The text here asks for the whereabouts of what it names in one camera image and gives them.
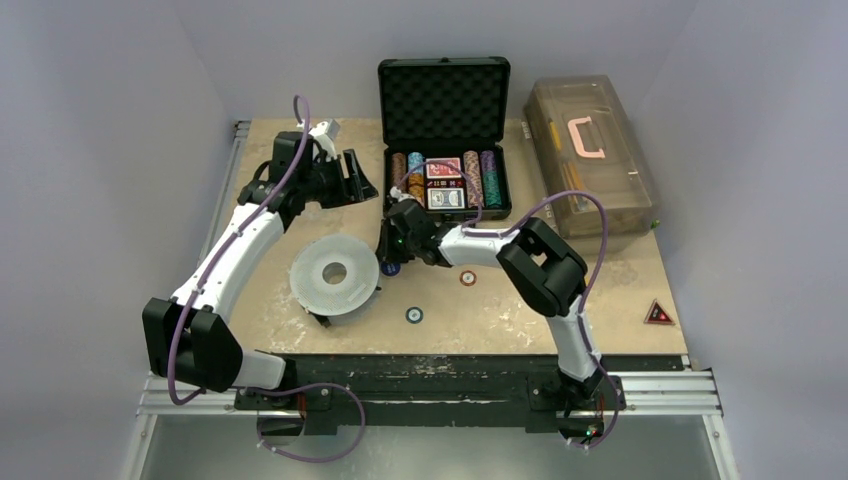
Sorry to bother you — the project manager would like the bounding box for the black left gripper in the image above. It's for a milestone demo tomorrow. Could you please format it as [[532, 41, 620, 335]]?
[[299, 149, 376, 209]]

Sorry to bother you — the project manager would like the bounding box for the blue small blind button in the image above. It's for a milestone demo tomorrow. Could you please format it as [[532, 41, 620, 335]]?
[[380, 262, 401, 277]]

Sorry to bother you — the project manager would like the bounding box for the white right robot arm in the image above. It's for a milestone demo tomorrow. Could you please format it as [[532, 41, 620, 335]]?
[[376, 200, 605, 407]]

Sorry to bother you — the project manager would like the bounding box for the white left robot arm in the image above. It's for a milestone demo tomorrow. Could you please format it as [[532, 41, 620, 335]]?
[[142, 121, 378, 409]]

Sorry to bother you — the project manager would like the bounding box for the black poker set case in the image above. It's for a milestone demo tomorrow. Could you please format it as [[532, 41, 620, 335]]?
[[377, 56, 512, 221]]

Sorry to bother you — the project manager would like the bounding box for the blue playing card deck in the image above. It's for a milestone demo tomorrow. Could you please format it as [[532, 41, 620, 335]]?
[[426, 188, 466, 210]]

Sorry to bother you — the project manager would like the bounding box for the orange yellow chip stack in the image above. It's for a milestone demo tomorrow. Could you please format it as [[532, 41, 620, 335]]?
[[407, 173, 426, 207]]

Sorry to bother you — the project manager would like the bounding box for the long brown chip stack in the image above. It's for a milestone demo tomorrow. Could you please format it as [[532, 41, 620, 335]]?
[[390, 152, 407, 192]]

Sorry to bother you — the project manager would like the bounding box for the red dice row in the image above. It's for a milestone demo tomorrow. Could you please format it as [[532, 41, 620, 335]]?
[[427, 179, 464, 188]]

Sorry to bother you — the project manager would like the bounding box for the light blue chip stack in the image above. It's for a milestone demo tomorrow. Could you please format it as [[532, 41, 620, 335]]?
[[407, 152, 425, 175]]

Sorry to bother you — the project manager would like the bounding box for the red playing card deck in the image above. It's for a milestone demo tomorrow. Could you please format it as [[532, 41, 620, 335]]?
[[425, 157, 462, 179]]

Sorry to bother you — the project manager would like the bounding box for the red poker chip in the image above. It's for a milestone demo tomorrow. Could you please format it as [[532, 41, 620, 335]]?
[[459, 270, 477, 286]]

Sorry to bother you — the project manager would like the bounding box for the green fifty poker chip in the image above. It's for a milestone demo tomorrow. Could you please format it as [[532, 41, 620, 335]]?
[[405, 306, 424, 324]]

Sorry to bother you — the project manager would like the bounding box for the dark green chip stack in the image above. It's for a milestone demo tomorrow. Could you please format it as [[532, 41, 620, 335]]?
[[480, 150, 503, 208]]

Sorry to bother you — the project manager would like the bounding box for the peach chip stack right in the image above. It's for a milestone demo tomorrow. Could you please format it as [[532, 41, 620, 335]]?
[[463, 150, 483, 208]]

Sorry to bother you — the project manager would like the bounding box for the translucent plastic toolbox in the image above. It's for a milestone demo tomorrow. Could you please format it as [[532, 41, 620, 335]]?
[[524, 75, 658, 239]]

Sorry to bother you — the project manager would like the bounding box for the red triangle warning sticker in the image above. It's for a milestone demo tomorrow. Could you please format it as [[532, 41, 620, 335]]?
[[644, 299, 676, 326]]

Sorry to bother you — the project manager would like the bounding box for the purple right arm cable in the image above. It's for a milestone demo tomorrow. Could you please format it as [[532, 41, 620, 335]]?
[[397, 158, 624, 452]]

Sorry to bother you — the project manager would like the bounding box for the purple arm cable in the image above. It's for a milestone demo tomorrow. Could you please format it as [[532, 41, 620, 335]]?
[[397, 158, 624, 452], [166, 94, 368, 465]]

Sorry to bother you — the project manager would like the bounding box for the white perforated cable spool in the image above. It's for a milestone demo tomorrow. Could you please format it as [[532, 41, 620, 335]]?
[[289, 234, 381, 328]]

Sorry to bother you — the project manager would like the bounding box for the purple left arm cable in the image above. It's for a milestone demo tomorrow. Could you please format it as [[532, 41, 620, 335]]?
[[166, 94, 368, 465]]

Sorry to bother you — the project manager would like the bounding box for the aluminium frame rail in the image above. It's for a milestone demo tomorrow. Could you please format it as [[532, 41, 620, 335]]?
[[615, 370, 722, 416]]

